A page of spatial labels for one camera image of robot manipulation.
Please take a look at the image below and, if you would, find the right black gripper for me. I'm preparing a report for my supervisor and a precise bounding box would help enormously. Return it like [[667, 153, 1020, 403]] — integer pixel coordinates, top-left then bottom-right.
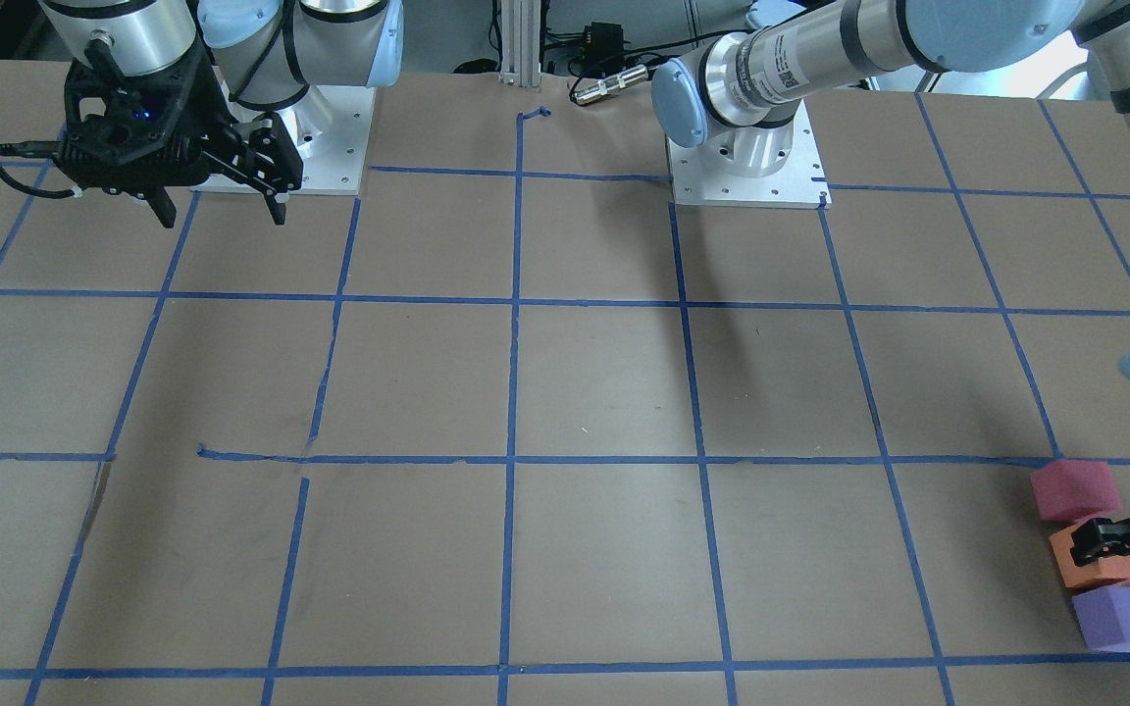
[[145, 111, 304, 229]]

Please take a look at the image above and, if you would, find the orange foam block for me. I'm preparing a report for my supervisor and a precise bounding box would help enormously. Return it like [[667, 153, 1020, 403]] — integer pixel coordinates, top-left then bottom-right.
[[1049, 523, 1130, 593]]

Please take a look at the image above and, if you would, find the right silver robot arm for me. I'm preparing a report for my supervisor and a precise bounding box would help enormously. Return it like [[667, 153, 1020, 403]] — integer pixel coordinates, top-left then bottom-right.
[[41, 1, 405, 227]]

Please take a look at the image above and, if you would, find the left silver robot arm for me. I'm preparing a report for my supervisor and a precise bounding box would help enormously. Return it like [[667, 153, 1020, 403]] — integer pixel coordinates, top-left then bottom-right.
[[651, 1, 1130, 465]]

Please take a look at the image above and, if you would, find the purple foam block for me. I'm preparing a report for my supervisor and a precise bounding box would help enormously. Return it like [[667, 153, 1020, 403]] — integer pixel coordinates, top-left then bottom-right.
[[1071, 585, 1130, 653]]

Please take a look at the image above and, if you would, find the pink foam block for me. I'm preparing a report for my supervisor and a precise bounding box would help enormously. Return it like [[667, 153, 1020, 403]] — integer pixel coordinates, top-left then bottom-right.
[[1031, 459, 1122, 526]]

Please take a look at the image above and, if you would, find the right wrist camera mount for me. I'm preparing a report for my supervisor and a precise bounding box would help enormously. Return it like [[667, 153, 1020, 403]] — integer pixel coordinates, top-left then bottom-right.
[[54, 35, 237, 197]]

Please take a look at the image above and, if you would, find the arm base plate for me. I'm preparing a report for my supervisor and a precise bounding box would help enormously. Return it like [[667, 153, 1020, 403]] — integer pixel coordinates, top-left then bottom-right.
[[188, 82, 376, 197], [664, 102, 833, 209]]

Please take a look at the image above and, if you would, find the aluminium frame post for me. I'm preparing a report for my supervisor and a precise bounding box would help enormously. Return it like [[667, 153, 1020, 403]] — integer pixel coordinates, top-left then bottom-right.
[[493, 0, 545, 91]]

